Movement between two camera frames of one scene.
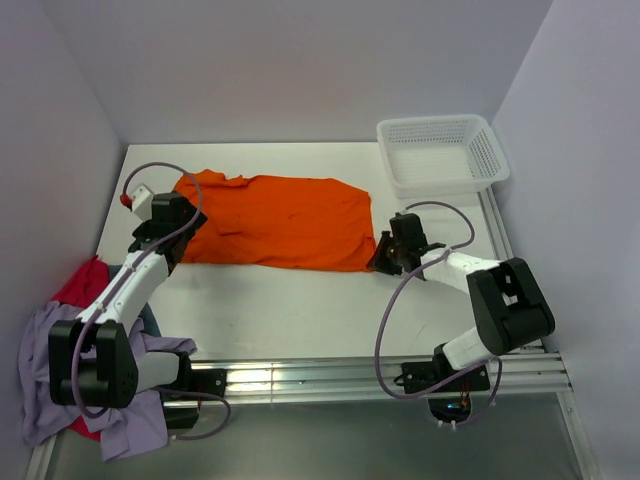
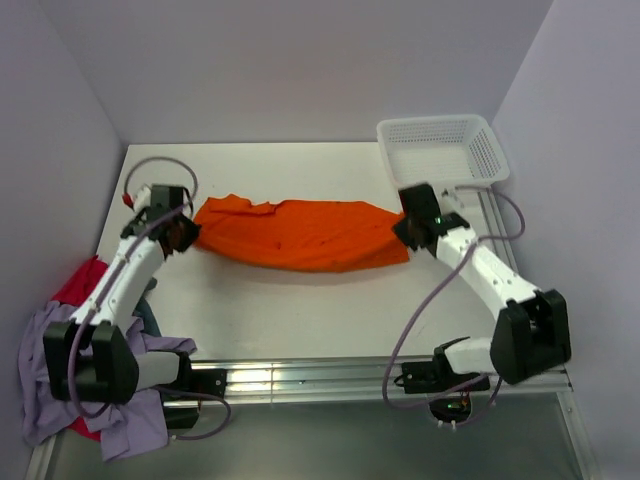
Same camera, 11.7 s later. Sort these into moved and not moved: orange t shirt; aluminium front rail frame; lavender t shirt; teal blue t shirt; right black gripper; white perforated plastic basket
Moved: right black gripper; orange t shirt
Not moved: lavender t shirt; teal blue t shirt; white perforated plastic basket; aluminium front rail frame
